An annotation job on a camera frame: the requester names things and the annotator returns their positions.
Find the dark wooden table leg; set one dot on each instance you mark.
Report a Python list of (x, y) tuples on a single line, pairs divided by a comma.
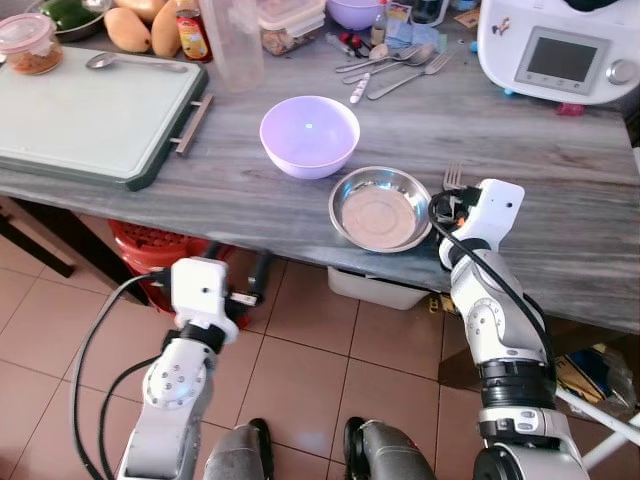
[(35, 235)]

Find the clear plastic food container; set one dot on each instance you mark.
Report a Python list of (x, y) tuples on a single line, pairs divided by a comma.
[(290, 25)]

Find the yellow mango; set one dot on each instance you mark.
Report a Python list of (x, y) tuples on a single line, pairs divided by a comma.
[(140, 8), (127, 30), (166, 32)]

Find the large purple plastic bowl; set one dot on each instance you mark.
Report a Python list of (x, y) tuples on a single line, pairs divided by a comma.
[(308, 135)]

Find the small purple bowl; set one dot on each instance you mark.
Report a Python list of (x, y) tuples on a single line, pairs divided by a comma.
[(355, 12)]

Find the clear plastic pitcher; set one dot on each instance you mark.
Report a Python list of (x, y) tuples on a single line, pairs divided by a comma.
[(233, 45)]

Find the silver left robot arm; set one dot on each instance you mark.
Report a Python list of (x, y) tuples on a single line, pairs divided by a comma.
[(175, 385)]

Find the white plastic box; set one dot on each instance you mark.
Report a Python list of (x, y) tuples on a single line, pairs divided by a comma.
[(375, 290)]

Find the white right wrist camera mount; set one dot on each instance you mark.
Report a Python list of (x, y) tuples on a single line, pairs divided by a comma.
[(495, 210)]

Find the white kitchen appliance with screen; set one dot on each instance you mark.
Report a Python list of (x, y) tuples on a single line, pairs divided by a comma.
[(560, 50)]

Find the steel spoon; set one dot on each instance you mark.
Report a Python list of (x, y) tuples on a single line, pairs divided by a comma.
[(102, 60), (418, 53), (378, 52)]

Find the shallow stainless steel bowl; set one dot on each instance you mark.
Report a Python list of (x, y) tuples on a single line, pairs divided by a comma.
[(378, 212)]

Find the red plastic basket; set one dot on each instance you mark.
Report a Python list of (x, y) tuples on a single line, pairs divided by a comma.
[(145, 250)]

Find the steel fork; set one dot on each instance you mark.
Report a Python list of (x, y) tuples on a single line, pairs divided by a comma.
[(415, 78), (453, 178)]

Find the steel bowl holding vegetable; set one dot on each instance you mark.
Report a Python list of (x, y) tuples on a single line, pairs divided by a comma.
[(85, 33)]

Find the yellow and blue bag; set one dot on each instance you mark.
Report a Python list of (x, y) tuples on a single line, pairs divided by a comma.
[(590, 375)]

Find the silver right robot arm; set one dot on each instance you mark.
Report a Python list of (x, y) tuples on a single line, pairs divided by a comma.
[(495, 320)]

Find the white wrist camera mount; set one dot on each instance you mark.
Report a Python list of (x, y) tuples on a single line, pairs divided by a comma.
[(495, 210), (200, 290)]

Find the sauce bottle with red label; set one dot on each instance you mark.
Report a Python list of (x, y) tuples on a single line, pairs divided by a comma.
[(193, 35)]

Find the blue packet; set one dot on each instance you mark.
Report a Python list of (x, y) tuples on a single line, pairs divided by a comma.
[(408, 35)]

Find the grey right robot leg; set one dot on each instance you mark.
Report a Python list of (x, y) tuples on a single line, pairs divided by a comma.
[(390, 455)]

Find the green vegetable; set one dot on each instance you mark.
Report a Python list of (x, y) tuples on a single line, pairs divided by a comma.
[(68, 13)]

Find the white metal rack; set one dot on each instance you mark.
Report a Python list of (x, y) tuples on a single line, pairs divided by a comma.
[(610, 425)]

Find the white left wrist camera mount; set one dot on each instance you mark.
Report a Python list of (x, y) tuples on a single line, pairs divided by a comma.
[(200, 290)]

